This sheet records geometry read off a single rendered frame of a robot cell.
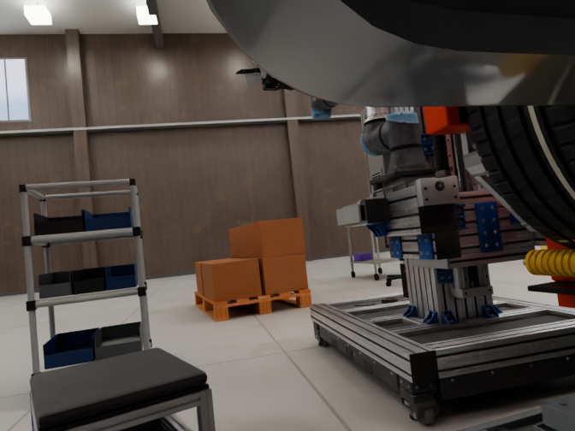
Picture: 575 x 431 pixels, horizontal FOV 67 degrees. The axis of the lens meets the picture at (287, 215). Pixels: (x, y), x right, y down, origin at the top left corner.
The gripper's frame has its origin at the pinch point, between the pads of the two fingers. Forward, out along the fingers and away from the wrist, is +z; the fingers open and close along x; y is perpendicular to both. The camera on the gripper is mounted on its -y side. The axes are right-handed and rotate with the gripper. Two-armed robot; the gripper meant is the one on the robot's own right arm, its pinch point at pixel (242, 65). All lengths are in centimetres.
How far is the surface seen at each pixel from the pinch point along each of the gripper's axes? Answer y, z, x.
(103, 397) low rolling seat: 84, 53, -49
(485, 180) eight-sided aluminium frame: 43, -26, -77
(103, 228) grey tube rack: 59, 44, 84
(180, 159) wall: -42, -209, 1025
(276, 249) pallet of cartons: 98, -105, 211
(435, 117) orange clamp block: 29, -13, -75
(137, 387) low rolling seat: 84, 46, -48
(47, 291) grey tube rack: 86, 69, 84
